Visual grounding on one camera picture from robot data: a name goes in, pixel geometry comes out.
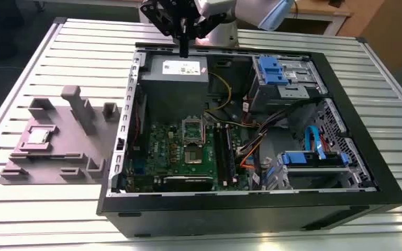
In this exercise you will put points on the green motherboard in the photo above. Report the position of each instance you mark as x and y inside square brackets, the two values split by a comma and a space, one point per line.
[161, 157]

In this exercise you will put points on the silver disk bay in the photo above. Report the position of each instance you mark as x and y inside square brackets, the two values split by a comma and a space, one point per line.
[312, 170]

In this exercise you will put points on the black RAM slot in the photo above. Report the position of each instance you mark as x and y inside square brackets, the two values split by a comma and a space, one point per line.
[229, 154]
[217, 157]

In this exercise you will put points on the silver drive cage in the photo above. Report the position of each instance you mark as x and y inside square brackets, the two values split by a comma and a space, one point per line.
[291, 91]

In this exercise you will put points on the blue drive rail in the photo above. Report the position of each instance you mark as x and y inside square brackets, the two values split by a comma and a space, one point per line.
[268, 175]

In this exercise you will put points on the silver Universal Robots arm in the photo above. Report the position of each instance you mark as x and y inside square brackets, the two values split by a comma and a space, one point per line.
[221, 36]

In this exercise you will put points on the grey power supply unit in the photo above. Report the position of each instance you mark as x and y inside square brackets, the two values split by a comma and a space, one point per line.
[172, 94]

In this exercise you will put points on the black PC case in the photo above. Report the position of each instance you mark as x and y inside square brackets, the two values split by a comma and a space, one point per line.
[221, 217]

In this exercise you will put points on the blue board connector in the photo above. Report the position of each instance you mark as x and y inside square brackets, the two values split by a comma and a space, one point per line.
[138, 167]

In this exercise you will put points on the silver CPU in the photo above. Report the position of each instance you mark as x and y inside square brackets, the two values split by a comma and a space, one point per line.
[38, 136]

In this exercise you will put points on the grey parts rack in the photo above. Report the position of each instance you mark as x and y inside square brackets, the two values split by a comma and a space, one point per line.
[68, 159]

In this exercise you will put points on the black graphics card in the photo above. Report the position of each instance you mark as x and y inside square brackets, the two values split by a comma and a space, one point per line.
[187, 183]

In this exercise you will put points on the CPU socket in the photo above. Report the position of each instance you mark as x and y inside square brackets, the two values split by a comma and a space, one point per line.
[193, 156]

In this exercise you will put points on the white power supply label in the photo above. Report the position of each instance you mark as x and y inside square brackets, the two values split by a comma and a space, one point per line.
[187, 64]

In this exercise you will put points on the blue drive latch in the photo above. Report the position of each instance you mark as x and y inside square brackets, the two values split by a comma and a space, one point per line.
[272, 70]

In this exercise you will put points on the brown cabinet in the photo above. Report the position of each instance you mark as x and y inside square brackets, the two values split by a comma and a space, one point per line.
[388, 31]

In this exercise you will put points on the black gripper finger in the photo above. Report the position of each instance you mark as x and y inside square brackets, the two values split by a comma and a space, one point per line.
[209, 24]
[156, 18]

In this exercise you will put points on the small black desk object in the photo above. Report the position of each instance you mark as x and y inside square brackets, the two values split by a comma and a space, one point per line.
[335, 3]

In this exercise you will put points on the hard disk in blue carrier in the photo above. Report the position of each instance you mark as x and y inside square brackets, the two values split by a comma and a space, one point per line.
[319, 162]

